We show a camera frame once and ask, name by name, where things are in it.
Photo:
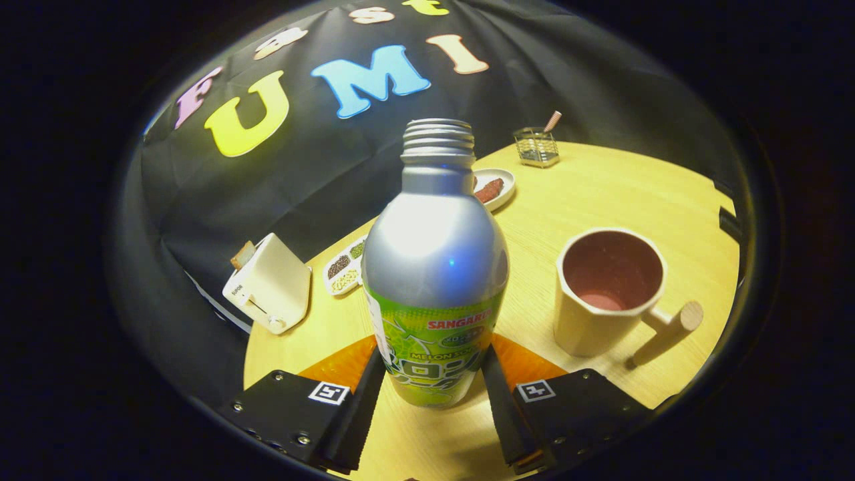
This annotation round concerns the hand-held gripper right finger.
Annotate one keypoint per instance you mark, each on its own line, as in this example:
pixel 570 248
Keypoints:
pixel 504 414

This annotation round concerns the pink straw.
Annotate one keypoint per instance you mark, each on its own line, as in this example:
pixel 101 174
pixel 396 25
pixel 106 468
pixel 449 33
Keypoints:
pixel 553 121

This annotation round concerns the brown food piece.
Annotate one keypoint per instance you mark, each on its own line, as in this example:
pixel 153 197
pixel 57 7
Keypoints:
pixel 489 190

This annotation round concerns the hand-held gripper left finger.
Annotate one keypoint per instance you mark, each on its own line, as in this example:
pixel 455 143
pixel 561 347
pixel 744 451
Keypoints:
pixel 354 414

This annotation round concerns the toast slice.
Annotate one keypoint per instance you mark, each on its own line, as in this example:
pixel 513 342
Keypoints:
pixel 243 255

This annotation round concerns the silver green juice bottle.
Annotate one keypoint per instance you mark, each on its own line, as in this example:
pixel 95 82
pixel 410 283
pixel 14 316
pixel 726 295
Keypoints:
pixel 434 254

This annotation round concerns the white round plate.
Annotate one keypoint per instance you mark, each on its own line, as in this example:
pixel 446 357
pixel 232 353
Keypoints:
pixel 506 184

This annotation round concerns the white toaster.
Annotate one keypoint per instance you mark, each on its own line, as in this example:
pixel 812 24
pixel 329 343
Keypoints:
pixel 277 287

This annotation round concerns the wooden table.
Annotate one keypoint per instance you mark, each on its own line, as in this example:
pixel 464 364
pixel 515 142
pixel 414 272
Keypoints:
pixel 601 194

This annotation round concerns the white divided dish with beans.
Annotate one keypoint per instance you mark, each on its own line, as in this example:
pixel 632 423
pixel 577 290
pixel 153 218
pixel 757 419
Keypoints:
pixel 340 267

